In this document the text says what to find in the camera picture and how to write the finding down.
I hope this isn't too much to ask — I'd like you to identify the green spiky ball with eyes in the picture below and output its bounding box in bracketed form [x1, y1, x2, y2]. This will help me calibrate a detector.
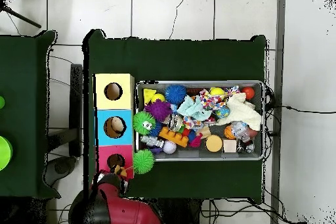
[131, 110, 157, 136]

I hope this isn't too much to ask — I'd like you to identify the colourful patterned cloth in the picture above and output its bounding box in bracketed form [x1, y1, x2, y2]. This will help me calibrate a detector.
[198, 85, 241, 111]

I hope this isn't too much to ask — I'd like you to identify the plain green spiky ball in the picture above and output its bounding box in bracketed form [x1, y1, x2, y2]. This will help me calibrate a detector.
[132, 148, 156, 175]

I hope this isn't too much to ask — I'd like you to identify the cream white cloth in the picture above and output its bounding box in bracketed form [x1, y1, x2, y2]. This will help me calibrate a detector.
[216, 92, 263, 131]

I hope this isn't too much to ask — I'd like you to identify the wooden box with three holes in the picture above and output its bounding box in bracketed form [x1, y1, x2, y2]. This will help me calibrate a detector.
[93, 73, 136, 182]

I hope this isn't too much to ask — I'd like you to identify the shallow clear mesh bin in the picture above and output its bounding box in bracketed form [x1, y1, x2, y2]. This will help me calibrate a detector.
[135, 79, 265, 162]

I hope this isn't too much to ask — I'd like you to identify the purple spiky toy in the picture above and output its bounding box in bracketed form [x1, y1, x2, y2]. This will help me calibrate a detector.
[144, 99, 173, 123]

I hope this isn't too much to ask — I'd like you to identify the crushed silver drink can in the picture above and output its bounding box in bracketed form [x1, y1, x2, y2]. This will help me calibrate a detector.
[167, 113, 184, 131]

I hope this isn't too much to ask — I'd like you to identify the blue spiky ball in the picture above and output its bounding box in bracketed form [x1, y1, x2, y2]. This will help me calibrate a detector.
[164, 85, 188, 106]
[150, 122, 163, 138]

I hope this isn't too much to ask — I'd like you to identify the light blue cloth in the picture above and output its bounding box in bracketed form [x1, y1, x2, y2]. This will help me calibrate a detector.
[177, 95, 213, 121]

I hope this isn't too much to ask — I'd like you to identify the yellow ball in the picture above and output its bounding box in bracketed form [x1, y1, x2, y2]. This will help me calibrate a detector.
[209, 86, 226, 99]

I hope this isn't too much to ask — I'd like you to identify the dark green side tablecloth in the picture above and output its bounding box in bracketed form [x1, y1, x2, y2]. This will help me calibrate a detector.
[0, 30, 62, 199]

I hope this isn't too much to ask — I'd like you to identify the lime green bowl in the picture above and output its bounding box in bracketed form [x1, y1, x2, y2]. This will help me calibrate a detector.
[0, 135, 13, 171]

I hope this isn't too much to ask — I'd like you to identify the black tripod leg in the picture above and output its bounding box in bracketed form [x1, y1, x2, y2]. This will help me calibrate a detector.
[0, 3, 42, 29]

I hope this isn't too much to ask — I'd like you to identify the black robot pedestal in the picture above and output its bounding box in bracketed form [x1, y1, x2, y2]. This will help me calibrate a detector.
[157, 198, 204, 224]

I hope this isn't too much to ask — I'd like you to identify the black cable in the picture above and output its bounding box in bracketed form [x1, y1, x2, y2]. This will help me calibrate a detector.
[270, 104, 336, 115]

